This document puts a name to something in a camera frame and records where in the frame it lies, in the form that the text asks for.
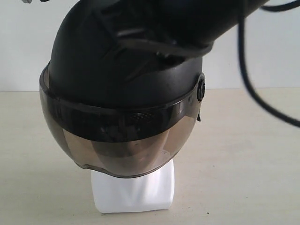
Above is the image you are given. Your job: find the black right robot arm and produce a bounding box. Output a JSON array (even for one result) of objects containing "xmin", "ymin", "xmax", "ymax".
[{"xmin": 125, "ymin": 0, "xmax": 265, "ymax": 58}]

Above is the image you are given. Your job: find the white mannequin head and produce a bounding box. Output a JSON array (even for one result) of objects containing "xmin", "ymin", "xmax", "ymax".
[{"xmin": 90, "ymin": 131, "xmax": 175, "ymax": 208}]

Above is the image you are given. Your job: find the black helmet with tinted visor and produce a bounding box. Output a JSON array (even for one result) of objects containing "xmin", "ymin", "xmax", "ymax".
[{"xmin": 39, "ymin": 0, "xmax": 212, "ymax": 178}]

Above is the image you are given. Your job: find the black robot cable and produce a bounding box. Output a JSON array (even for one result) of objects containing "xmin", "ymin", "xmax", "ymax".
[{"xmin": 236, "ymin": 0, "xmax": 300, "ymax": 129}]

